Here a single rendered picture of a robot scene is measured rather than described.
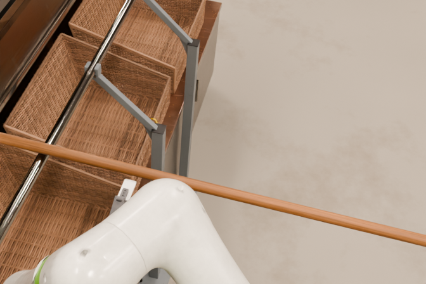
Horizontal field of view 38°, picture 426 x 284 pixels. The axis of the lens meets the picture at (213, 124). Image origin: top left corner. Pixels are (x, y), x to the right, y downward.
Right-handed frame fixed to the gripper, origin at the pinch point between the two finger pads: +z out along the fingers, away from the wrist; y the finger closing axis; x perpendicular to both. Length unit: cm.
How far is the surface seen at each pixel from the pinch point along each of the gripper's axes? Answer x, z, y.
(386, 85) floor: 92, 210, 118
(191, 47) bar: -6, 94, 24
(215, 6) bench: -12, 173, 60
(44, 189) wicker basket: -45, 36, 57
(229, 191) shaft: 23.9, 9.2, -1.6
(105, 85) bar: -24, 47, 8
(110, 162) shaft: -8.3, 9.2, -1.7
